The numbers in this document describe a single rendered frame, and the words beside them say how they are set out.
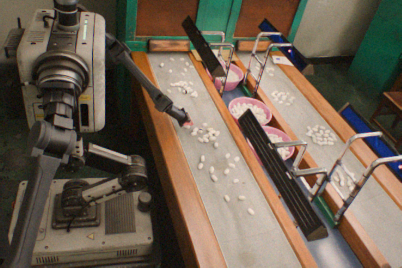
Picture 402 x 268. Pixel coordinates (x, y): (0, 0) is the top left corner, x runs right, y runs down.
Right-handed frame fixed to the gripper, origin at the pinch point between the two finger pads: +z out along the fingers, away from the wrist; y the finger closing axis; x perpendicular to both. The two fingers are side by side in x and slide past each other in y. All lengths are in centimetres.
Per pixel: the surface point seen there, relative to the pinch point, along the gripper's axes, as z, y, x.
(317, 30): 186, 179, -116
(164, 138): -14.4, -10.2, 11.0
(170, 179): -17.1, -37.3, 13.5
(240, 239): 0, -72, 1
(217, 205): -2, -54, 4
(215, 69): -13.7, 4.8, -30.8
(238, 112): 26.5, 9.0, -19.6
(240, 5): 20, 82, -64
